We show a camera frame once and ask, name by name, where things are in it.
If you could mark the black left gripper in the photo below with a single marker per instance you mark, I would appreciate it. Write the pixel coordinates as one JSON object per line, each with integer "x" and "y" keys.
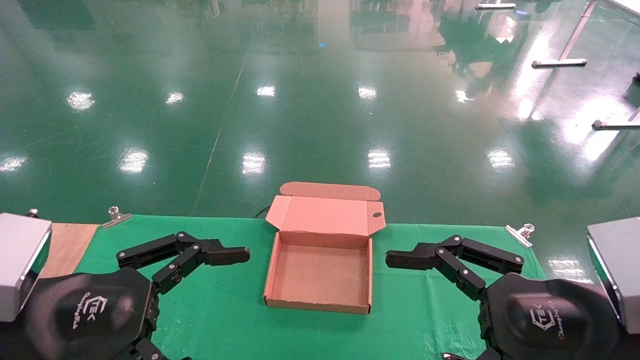
{"x": 85, "y": 315}

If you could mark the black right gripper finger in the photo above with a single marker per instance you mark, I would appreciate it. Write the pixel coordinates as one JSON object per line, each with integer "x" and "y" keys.
{"x": 410, "y": 257}

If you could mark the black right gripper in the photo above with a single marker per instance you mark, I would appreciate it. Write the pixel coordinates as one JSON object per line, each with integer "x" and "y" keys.
{"x": 550, "y": 320}

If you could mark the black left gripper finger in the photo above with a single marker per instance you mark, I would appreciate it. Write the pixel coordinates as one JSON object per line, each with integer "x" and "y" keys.
{"x": 220, "y": 254}

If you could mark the open brown cardboard box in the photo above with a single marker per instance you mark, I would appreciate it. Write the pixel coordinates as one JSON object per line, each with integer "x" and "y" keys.
{"x": 320, "y": 275}

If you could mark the green cloth mat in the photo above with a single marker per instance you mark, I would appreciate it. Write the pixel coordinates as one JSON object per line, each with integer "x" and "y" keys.
{"x": 225, "y": 300}

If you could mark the silver binder clip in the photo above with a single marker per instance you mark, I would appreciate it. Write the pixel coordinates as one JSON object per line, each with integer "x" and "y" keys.
{"x": 116, "y": 219}
{"x": 517, "y": 235}

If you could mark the white metal stand leg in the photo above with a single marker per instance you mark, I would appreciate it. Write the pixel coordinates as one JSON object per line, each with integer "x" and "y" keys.
{"x": 559, "y": 63}
{"x": 615, "y": 124}
{"x": 495, "y": 6}

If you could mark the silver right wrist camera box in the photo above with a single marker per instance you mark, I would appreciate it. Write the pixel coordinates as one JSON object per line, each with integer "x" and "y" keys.
{"x": 617, "y": 270}

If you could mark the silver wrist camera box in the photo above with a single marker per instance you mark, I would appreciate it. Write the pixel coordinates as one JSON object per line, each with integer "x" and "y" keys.
{"x": 617, "y": 270}
{"x": 20, "y": 260}

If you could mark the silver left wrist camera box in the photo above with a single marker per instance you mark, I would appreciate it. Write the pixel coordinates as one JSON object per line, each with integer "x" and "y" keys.
{"x": 20, "y": 260}

